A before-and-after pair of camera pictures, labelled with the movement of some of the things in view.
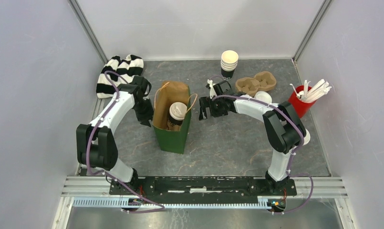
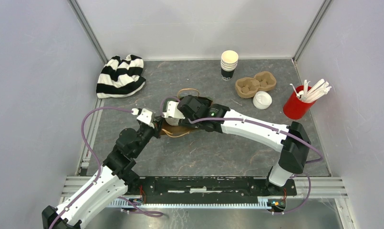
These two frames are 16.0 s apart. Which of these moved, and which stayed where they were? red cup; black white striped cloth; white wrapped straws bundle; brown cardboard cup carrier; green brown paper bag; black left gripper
Moved: green brown paper bag; black left gripper
Stayed: red cup; white wrapped straws bundle; brown cardboard cup carrier; black white striped cloth
